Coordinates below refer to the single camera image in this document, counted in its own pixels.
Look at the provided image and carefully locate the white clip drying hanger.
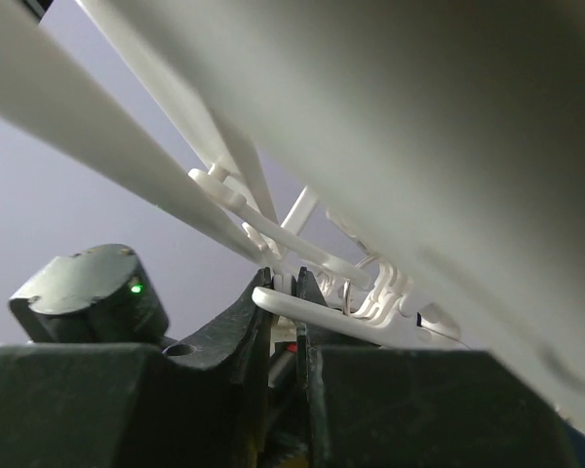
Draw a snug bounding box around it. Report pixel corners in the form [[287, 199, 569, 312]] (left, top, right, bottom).
[[0, 0, 585, 440]]

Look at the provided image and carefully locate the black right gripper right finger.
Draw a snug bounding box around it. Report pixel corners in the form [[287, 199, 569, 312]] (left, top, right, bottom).
[[295, 265, 581, 468]]

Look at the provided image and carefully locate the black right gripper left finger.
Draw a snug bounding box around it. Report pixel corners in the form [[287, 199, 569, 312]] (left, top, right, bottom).
[[0, 291, 272, 467]]

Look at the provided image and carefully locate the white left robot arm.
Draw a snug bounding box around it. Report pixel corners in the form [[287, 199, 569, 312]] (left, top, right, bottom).
[[9, 244, 170, 346]]

